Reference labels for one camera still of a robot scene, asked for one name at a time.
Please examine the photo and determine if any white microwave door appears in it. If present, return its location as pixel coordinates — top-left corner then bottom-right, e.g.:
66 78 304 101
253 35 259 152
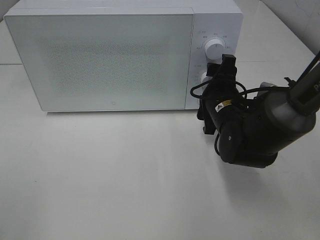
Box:
4 11 194 112

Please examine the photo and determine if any white microwave oven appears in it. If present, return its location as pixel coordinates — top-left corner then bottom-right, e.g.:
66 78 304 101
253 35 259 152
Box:
4 0 243 110

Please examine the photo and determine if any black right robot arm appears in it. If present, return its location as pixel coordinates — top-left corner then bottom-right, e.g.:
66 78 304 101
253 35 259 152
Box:
196 54 320 168

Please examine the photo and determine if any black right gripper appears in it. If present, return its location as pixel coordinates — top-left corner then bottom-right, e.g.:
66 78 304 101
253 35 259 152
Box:
196 54 240 137

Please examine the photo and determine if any upper white power knob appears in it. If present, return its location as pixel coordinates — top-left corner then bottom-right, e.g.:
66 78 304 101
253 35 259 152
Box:
204 37 226 60

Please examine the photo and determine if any white timer knob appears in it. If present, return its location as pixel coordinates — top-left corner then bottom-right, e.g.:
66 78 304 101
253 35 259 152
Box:
200 72 213 88

